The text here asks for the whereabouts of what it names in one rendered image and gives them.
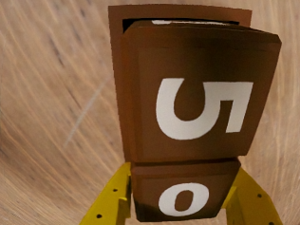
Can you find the brown cube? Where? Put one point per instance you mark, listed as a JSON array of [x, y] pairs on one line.
[[181, 190], [195, 89]]

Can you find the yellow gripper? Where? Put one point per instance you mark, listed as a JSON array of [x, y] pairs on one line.
[[246, 203]]

